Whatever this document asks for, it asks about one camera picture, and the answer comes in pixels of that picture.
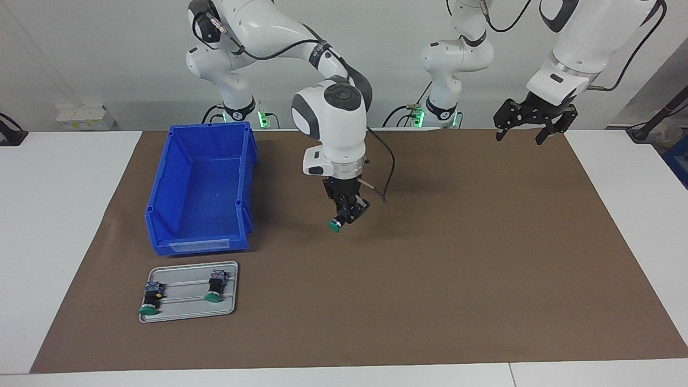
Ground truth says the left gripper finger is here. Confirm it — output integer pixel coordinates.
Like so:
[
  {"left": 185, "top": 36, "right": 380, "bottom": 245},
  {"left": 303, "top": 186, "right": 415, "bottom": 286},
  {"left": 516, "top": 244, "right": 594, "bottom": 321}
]
[
  {"left": 536, "top": 105, "right": 578, "bottom": 146},
  {"left": 493, "top": 98, "right": 530, "bottom": 142}
]

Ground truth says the green button with yellow dot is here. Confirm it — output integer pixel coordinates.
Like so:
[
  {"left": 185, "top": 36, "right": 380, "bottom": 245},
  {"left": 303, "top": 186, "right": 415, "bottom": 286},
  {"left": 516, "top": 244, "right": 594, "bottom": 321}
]
[{"left": 138, "top": 281, "right": 165, "bottom": 316}]

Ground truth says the black stand pole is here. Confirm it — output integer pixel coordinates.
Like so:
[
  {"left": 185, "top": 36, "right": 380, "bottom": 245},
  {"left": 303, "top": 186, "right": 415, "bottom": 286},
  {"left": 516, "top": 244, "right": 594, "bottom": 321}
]
[{"left": 626, "top": 86, "right": 688, "bottom": 143}]

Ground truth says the brown table mat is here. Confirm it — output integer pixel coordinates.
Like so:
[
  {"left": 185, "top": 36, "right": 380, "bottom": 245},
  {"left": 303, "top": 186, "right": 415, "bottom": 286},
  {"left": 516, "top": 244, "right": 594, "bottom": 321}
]
[{"left": 30, "top": 128, "right": 688, "bottom": 374}]

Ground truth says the blue crate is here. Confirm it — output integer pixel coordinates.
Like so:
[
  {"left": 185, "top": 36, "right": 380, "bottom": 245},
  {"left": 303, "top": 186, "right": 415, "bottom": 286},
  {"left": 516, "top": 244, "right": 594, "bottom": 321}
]
[{"left": 662, "top": 134, "right": 688, "bottom": 189}]

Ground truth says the blue plastic storage bin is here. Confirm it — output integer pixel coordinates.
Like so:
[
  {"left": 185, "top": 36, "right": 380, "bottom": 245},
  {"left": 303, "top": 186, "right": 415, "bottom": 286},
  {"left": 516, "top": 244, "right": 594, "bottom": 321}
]
[{"left": 144, "top": 121, "right": 257, "bottom": 256}]

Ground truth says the grey metal tray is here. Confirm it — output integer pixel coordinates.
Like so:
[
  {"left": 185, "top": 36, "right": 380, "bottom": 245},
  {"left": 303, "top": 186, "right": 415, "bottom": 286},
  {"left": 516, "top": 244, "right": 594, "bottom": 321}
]
[{"left": 139, "top": 261, "right": 239, "bottom": 324}]

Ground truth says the white cardboard box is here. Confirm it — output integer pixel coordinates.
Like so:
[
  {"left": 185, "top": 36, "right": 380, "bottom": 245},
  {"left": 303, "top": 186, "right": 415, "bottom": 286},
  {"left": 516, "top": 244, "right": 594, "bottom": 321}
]
[{"left": 55, "top": 104, "right": 116, "bottom": 131}]

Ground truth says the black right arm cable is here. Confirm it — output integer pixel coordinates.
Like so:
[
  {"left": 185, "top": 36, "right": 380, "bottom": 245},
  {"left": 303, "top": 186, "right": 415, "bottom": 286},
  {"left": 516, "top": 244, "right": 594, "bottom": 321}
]
[{"left": 204, "top": 13, "right": 397, "bottom": 204}]

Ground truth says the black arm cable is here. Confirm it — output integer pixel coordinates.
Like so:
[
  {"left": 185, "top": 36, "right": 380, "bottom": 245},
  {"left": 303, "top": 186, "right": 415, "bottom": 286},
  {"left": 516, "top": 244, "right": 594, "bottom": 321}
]
[
  {"left": 481, "top": 0, "right": 668, "bottom": 92},
  {"left": 204, "top": 13, "right": 397, "bottom": 204}
]

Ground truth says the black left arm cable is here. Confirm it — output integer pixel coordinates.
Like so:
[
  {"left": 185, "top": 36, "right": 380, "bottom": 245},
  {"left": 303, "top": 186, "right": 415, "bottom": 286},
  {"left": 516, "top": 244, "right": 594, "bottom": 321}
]
[{"left": 481, "top": 0, "right": 668, "bottom": 92}]

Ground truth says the black left base cable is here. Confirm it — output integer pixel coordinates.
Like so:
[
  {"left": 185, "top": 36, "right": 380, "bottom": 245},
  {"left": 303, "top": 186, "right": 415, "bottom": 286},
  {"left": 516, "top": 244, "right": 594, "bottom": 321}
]
[{"left": 383, "top": 81, "right": 433, "bottom": 128}]

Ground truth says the black clamp mount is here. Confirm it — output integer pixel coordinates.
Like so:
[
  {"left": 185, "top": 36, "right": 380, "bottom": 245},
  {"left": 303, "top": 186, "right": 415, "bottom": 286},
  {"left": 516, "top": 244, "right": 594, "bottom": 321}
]
[{"left": 0, "top": 113, "right": 28, "bottom": 147}]

